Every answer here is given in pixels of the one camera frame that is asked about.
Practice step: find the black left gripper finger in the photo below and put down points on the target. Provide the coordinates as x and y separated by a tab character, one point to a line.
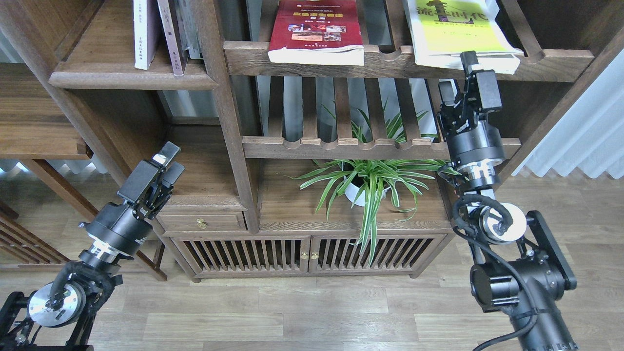
136	183
159	189

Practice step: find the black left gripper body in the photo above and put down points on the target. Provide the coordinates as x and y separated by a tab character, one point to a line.
116	231

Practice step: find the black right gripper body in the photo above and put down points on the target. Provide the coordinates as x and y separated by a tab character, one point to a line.
479	144

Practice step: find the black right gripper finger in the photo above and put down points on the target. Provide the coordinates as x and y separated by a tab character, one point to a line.
481	94
450	116

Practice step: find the yellow-green book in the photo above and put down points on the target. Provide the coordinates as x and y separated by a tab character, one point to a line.
443	29

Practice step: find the white and lilac book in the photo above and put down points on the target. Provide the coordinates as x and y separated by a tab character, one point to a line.
147	29

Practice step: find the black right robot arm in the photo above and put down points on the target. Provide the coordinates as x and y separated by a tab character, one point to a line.
519	269

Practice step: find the upright white books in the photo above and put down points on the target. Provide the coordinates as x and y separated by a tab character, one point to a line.
180	33

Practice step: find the small wooden drawer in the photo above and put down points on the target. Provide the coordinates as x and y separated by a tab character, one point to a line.
203	221

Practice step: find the green spider plant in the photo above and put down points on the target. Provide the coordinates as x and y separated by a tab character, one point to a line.
377	177

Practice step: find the white curtain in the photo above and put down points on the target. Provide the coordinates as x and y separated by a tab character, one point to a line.
590	136

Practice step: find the white plant pot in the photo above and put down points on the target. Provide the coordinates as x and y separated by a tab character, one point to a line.
356	192

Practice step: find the left slatted cabinet door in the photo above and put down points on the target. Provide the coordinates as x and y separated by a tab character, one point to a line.
211	257

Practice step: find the slatted cabinet door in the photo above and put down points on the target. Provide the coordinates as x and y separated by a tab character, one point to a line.
394	254
211	257

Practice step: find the right slatted cabinet door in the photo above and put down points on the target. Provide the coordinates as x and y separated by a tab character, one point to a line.
394	254

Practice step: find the dark wooden bookshelf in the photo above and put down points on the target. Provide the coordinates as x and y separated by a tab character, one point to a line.
242	122

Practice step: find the red book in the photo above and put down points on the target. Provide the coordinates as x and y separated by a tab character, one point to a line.
317	32

